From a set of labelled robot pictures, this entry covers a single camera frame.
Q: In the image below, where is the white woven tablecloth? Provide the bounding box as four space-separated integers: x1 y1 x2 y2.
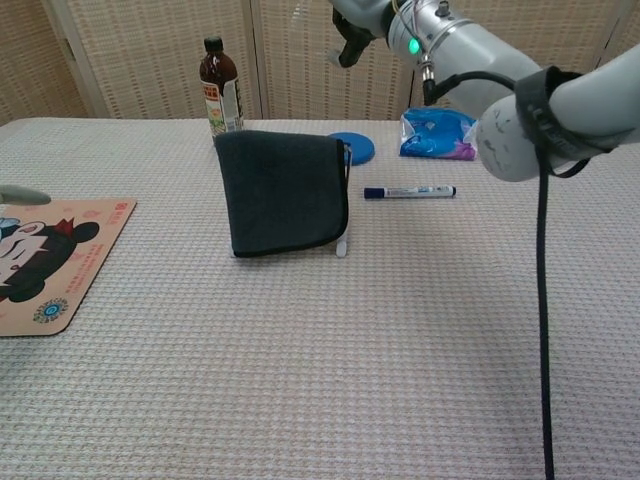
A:
0 116 640 480

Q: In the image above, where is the blue round disc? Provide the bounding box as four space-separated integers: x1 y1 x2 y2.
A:
326 130 376 167

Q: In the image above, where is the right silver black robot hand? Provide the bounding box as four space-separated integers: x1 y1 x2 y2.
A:
326 0 397 70

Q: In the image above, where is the metal wire rack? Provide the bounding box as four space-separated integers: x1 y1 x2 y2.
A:
228 141 358 260

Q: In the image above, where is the blue capped marker pen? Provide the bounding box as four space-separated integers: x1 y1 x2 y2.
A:
362 184 458 202

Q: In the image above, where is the black arm strap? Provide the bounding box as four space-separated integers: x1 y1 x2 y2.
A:
514 65 619 179

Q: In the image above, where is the cartoon print mouse pad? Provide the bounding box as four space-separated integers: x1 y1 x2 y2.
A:
0 197 139 339

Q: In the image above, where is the bamboo folding screen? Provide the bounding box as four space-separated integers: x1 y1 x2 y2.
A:
0 0 640 127

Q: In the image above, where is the dark sauce bottle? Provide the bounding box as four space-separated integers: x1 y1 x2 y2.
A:
198 35 247 147

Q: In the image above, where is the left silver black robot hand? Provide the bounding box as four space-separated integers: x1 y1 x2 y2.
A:
0 183 53 207

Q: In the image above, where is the yellow and black towel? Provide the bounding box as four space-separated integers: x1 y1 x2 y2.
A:
214 129 352 260

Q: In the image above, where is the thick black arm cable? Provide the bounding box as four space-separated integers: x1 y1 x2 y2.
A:
422 70 557 480

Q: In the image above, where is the blue plastic packet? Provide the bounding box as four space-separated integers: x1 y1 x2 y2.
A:
398 106 482 163

